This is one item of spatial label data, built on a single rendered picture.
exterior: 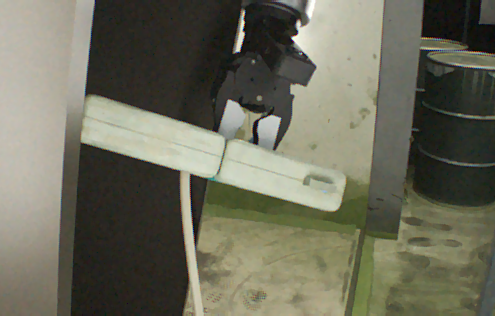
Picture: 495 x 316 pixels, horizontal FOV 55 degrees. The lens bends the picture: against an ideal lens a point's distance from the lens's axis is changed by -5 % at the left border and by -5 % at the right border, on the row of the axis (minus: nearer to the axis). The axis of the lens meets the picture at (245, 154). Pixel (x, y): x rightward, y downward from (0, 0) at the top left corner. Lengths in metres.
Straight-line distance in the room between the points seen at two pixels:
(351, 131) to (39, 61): 2.29
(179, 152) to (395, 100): 2.07
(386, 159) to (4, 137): 2.33
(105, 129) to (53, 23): 0.17
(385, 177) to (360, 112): 0.37
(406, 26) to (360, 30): 0.22
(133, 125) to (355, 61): 2.05
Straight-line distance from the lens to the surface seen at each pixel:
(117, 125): 0.50
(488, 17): 7.28
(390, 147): 2.59
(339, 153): 2.62
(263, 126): 0.59
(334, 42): 2.49
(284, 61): 0.51
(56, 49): 0.35
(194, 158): 0.51
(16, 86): 0.37
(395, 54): 2.47
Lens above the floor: 1.36
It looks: 21 degrees down
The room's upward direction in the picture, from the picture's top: straight up
